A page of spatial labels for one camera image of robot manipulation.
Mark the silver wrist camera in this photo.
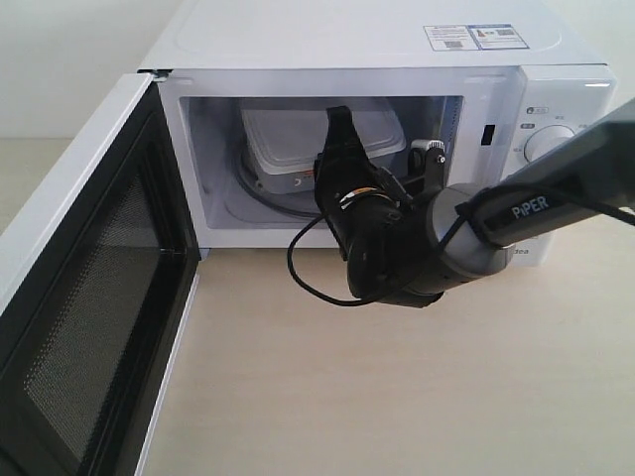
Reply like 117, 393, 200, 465
407, 139, 447, 179

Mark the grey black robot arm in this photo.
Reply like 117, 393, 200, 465
315, 103, 634, 307

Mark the white upper control knob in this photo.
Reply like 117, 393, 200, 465
524, 125, 574, 163

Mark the white plastic lidded container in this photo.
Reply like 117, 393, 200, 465
240, 97, 406, 194

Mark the blue white warning sticker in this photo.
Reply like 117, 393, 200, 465
424, 24, 530, 52

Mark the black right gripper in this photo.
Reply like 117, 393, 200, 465
313, 105, 416, 264

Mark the white microwave oven body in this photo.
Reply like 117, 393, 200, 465
140, 1, 616, 251

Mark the glass turntable plate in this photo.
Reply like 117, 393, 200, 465
232, 148, 320, 219

